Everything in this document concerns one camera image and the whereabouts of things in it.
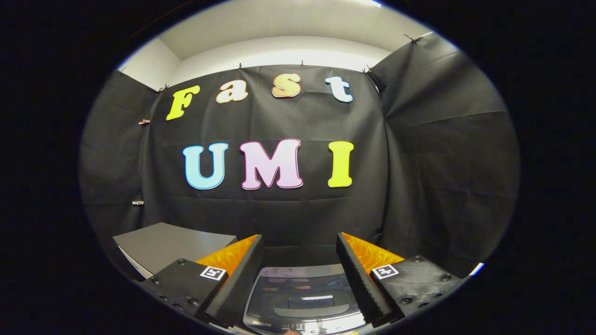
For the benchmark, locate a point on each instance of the black backdrop cloth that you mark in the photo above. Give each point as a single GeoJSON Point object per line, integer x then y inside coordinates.
{"type": "Point", "coordinates": [279, 209]}

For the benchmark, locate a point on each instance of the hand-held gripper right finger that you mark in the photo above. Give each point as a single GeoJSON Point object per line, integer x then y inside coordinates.
{"type": "Point", "coordinates": [358, 281]}

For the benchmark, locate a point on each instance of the grey washing machine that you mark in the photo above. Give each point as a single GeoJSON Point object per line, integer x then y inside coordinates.
{"type": "Point", "coordinates": [321, 326]}

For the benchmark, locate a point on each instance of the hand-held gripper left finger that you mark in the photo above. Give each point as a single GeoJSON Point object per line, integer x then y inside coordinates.
{"type": "Point", "coordinates": [242, 284]}

